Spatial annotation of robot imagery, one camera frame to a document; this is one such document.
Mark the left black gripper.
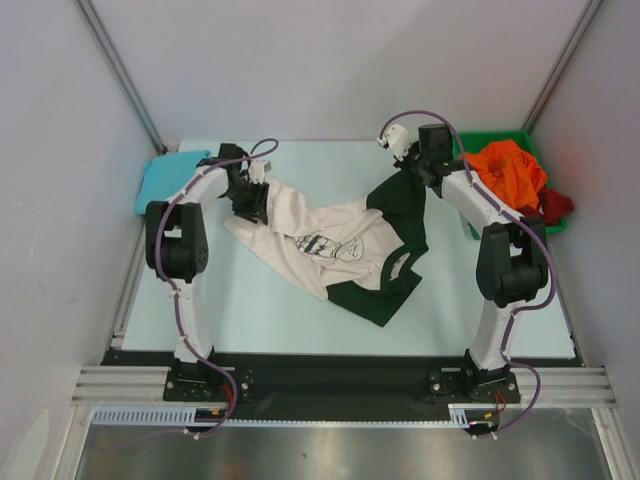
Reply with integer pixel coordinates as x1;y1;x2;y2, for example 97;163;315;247
222;179;269;225

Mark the orange t-shirt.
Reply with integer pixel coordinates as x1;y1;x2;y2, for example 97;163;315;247
467;139;548;211

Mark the white and green t-shirt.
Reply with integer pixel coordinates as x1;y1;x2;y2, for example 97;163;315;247
225;171;429;327

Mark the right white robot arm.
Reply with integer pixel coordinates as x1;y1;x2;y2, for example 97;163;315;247
379;124;549;401

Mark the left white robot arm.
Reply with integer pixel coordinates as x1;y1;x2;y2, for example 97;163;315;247
135;138;279;400

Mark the green plastic bin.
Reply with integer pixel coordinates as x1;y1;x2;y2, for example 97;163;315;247
460;130;568;235

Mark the folded teal t-shirt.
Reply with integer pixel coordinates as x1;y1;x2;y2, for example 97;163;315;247
134;150;211;216

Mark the red t-shirt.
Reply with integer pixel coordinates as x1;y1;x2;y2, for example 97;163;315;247
538;187;575;226

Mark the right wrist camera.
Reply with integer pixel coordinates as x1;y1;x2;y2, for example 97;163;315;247
377;124;417;162

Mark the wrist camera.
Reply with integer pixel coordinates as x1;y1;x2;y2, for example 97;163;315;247
377;124;417;162
247;160;271;185

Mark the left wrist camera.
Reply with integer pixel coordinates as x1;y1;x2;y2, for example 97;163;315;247
247;160;271;185

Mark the right aluminium corner post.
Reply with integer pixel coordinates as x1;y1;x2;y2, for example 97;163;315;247
521;0;608;133

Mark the aluminium corner post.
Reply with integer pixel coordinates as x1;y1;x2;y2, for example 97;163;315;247
72;0;167;155
521;0;608;133

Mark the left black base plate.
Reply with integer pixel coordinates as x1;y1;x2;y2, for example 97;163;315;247
162;363;254;403

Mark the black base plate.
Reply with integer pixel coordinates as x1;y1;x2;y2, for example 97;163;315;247
427;367;521;404
162;363;254;403

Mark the left aluminium side rail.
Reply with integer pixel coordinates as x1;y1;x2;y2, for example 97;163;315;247
107;217;146;350

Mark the aluminium side rail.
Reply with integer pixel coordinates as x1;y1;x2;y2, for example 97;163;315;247
107;217;146;350
547;241;585;367

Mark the right aluminium side rail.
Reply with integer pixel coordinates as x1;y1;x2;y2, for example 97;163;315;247
547;241;585;367

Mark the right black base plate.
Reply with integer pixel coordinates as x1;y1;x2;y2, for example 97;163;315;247
427;367;521;404

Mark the slotted cable duct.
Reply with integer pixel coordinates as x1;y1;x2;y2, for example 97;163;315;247
93;404;498;429

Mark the aluminium front rail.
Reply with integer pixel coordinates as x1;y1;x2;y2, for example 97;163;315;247
71;366;617;408

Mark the left aluminium corner post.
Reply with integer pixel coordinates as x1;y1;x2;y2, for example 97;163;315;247
72;0;167;155

